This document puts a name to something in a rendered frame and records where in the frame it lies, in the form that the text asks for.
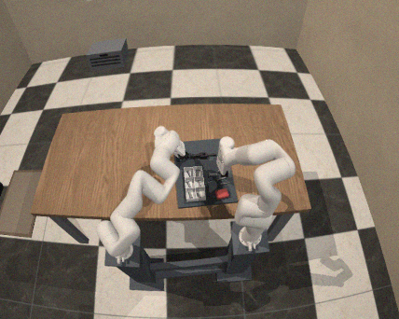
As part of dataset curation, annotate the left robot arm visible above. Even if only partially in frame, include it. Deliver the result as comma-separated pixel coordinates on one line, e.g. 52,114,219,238
96,126,180,264

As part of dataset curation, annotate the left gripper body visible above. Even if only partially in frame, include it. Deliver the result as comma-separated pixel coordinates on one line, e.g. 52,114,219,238
173,140,186,158

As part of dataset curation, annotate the red rectangular block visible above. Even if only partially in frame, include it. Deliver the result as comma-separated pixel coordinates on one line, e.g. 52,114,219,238
215,188,229,200

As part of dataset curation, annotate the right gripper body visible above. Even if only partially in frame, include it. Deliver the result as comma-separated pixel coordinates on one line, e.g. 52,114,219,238
216,155,231,175

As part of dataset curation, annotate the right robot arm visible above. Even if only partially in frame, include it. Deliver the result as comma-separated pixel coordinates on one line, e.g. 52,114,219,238
218,137,296,251

